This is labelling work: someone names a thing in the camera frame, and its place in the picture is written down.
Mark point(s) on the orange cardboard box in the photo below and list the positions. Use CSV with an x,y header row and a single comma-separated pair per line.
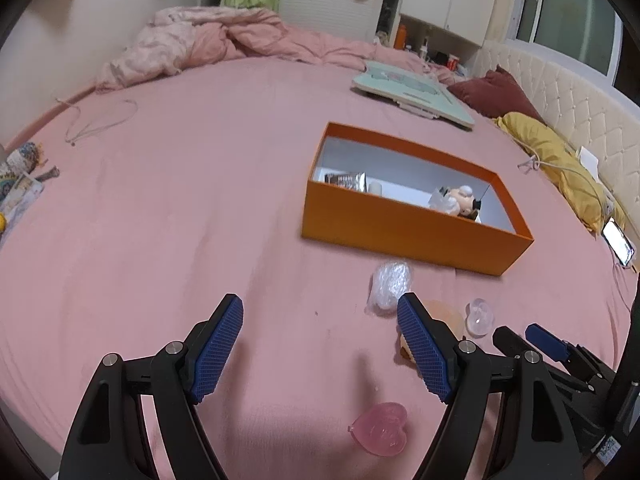
x,y
400,230

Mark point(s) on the pale green flat board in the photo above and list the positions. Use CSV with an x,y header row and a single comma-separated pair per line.
x,y
415,90

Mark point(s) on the red jar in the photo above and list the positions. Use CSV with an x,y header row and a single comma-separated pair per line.
x,y
453,62

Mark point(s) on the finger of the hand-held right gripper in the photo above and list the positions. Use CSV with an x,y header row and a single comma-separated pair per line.
x,y
507,337
545,336

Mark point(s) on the pink heart-shaped container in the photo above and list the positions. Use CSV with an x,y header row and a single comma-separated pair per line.
x,y
382,427

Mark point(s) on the smartphone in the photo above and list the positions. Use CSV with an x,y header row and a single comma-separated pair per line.
x,y
619,242

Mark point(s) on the clear plastic heart container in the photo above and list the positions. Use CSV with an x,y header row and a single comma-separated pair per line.
x,y
479,316

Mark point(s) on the silver foil packet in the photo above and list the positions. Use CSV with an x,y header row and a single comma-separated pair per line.
x,y
347,181

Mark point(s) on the tan powder puff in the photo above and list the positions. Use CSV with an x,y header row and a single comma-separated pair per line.
x,y
445,317

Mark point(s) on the printed paper packet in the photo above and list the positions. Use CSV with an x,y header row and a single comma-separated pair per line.
x,y
20,195

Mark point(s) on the white bottle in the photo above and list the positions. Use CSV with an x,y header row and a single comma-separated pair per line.
x,y
424,50

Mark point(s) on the orange bottle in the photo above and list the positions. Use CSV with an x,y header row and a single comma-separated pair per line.
x,y
399,37

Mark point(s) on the pink duvet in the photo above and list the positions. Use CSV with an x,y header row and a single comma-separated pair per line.
x,y
200,35

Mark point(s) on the cream tufted headboard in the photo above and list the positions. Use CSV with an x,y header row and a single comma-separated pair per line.
x,y
565,95

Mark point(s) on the yellow pillow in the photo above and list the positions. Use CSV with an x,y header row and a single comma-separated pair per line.
x,y
540,145

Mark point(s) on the patterned cloth pouch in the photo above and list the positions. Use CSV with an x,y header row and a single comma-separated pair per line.
x,y
22,157

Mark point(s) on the maroon pillow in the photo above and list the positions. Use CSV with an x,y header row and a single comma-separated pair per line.
x,y
495,95

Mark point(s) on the clear bubble wrap bundle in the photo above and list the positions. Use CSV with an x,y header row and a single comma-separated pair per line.
x,y
390,285

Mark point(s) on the pink bed sheet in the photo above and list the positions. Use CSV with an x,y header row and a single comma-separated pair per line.
x,y
200,210

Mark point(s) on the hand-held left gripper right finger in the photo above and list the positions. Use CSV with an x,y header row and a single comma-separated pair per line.
x,y
422,345

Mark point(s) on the small plush doll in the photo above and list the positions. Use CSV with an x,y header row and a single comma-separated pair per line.
x,y
466,203

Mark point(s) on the window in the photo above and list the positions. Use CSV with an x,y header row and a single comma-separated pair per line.
x,y
565,10

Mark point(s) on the white charger plug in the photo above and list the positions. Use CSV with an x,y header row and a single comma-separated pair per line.
x,y
589,160

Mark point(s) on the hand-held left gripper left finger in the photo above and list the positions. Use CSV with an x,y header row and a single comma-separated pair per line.
x,y
217,350

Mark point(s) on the small metal tassel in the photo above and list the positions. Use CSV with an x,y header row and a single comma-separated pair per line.
x,y
47,174

